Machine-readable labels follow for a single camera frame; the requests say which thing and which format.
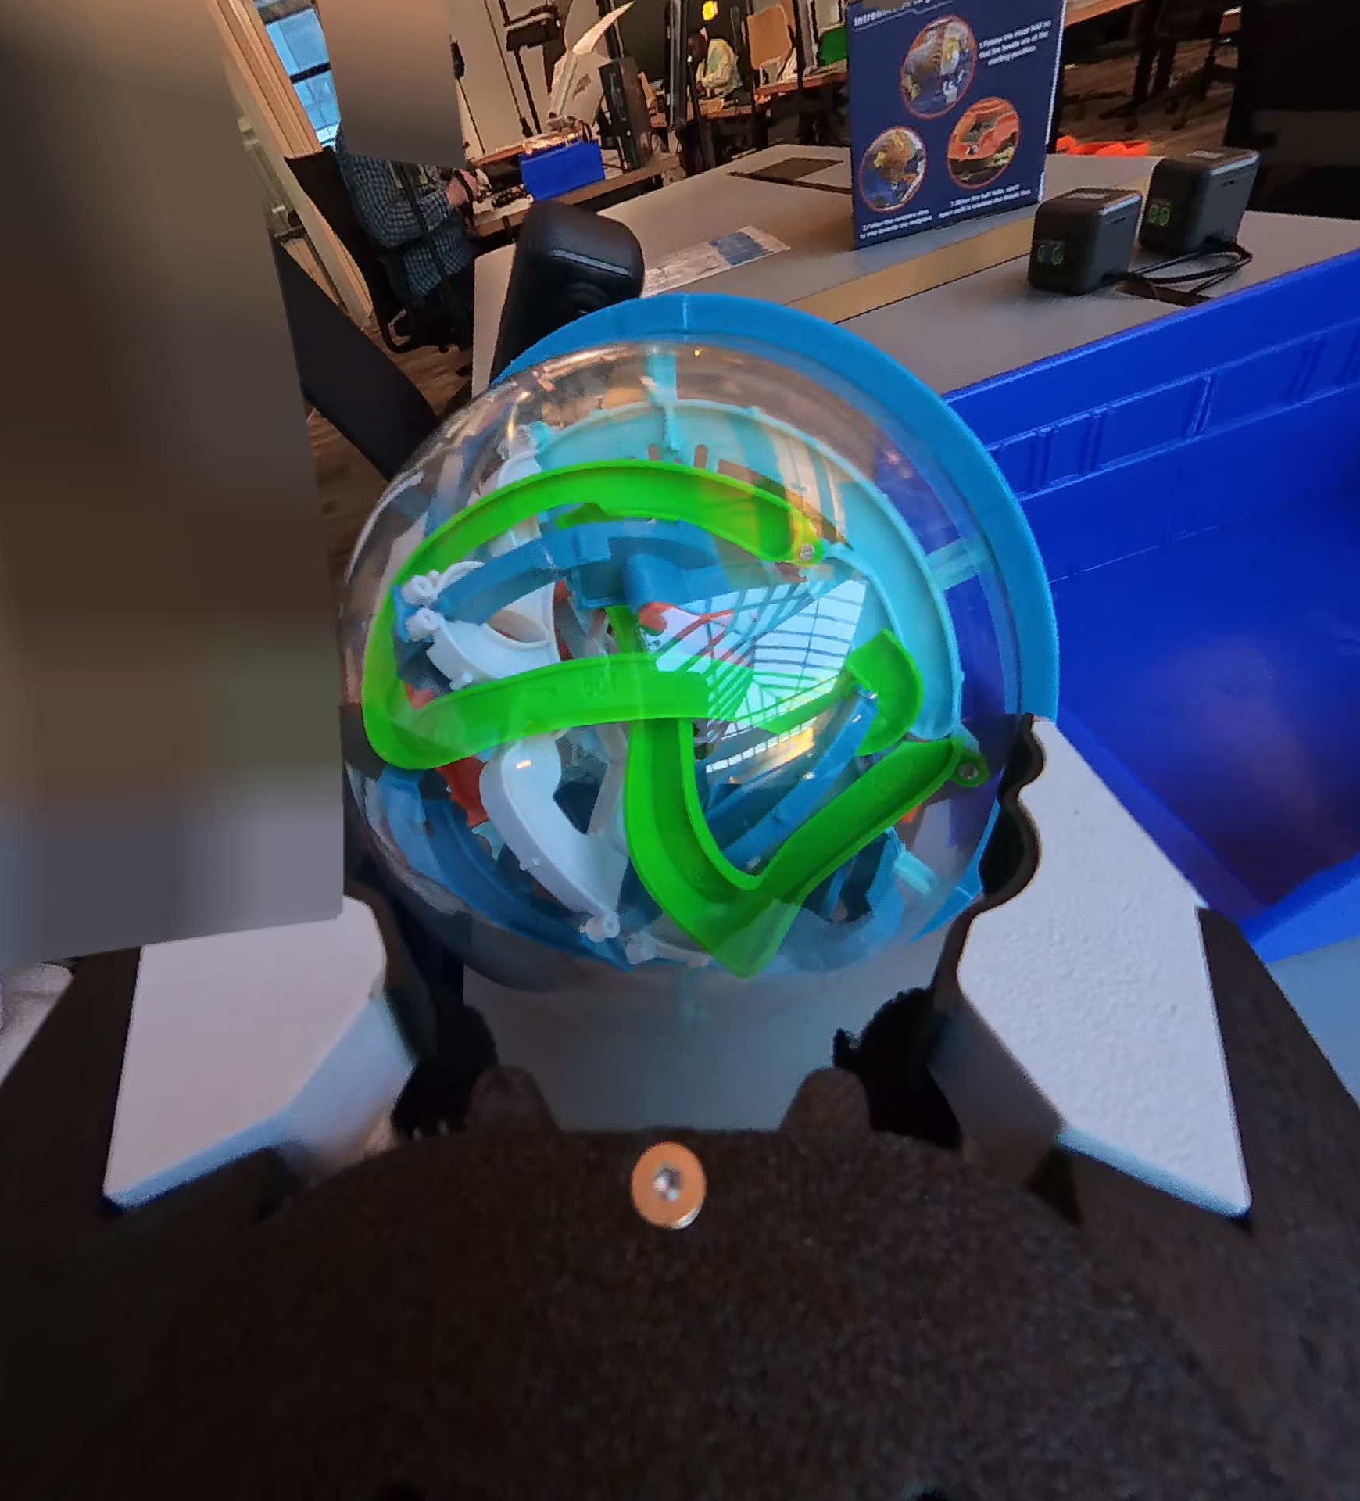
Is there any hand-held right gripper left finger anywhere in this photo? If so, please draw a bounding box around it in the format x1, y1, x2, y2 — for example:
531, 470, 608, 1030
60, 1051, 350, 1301
104, 891, 454, 1210

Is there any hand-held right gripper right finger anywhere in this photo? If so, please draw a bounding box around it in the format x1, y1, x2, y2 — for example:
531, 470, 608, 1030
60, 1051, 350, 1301
831, 709, 1253, 1216

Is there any clear maze ball toy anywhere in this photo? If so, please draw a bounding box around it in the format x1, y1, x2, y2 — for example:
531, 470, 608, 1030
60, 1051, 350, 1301
339, 294, 1063, 1001

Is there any small blue storage box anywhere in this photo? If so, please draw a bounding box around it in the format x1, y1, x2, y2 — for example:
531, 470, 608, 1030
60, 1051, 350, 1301
519, 142, 610, 201

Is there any printed paper leaflet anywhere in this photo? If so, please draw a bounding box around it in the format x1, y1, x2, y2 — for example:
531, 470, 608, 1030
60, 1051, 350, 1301
640, 226, 796, 298

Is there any white winged model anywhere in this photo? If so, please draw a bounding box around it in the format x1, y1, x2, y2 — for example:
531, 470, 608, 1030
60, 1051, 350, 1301
548, 0, 638, 121

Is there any dark leaning panel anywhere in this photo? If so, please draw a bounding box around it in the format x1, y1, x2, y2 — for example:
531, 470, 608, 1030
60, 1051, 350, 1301
273, 234, 450, 480

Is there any black flat mat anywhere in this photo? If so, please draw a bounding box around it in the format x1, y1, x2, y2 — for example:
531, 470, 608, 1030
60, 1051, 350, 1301
736, 157, 854, 196

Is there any blue instruction card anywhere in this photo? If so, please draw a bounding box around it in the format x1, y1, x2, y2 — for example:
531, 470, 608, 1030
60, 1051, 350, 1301
848, 0, 1071, 251

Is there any blue plastic bin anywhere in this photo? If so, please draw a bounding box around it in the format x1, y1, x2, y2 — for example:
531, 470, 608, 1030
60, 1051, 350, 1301
944, 221, 1360, 964

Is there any small black charger box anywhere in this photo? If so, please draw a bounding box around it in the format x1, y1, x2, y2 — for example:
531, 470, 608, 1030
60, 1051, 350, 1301
1028, 188, 1147, 298
1138, 148, 1265, 257

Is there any black cable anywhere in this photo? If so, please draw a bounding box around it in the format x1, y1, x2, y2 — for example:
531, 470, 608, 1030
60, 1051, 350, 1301
1113, 238, 1259, 309

